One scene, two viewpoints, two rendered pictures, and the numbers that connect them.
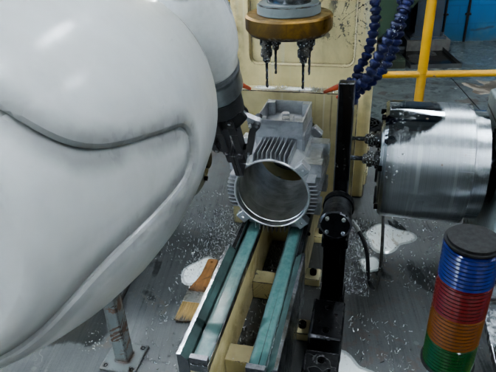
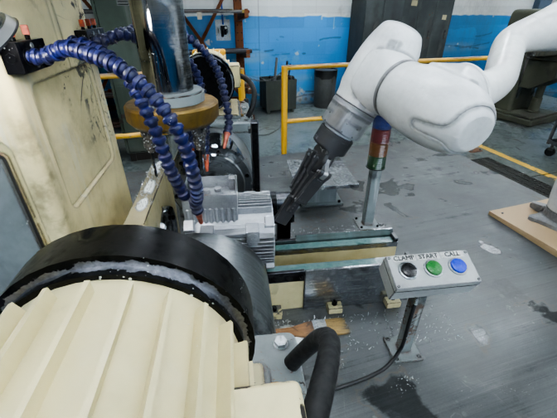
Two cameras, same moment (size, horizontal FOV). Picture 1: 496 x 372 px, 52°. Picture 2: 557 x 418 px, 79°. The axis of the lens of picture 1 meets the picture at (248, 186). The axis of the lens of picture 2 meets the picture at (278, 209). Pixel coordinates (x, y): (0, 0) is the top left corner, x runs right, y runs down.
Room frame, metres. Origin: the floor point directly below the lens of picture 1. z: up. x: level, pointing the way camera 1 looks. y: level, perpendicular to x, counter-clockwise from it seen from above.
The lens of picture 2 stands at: (1.14, 0.61, 1.50)
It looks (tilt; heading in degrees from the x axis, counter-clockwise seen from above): 31 degrees down; 248
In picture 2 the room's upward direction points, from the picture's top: straight up
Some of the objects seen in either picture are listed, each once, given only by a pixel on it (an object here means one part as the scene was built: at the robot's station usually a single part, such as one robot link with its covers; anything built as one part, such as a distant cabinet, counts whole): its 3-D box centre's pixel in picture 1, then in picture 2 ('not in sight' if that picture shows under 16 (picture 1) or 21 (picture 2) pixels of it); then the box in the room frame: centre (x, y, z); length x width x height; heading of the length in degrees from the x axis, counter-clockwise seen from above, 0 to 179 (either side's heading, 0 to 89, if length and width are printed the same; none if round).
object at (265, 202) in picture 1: (280, 172); (231, 230); (0.98, -0.07, 1.02); 0.20 x 0.19 x 0.19; 164
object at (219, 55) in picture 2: not in sight; (221, 108); (0.84, -0.69, 1.16); 0.33 x 0.26 x 0.42; 75
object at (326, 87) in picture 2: not in sight; (324, 88); (-1.85, -4.64, 0.30); 0.39 x 0.39 x 0.60
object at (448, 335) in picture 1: (455, 320); (378, 148); (0.44, -0.24, 1.10); 0.06 x 0.06 x 0.04
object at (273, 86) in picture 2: not in sight; (278, 85); (-1.00, -4.65, 0.41); 0.52 x 0.47 x 0.82; 175
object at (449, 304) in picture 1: (462, 291); (380, 134); (0.44, -0.24, 1.14); 0.06 x 0.06 x 0.04
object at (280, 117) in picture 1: (284, 125); (211, 198); (1.02, -0.09, 1.11); 0.12 x 0.11 x 0.07; 164
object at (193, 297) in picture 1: (200, 288); (308, 329); (0.86, 0.11, 0.80); 0.21 x 0.05 x 0.01; 166
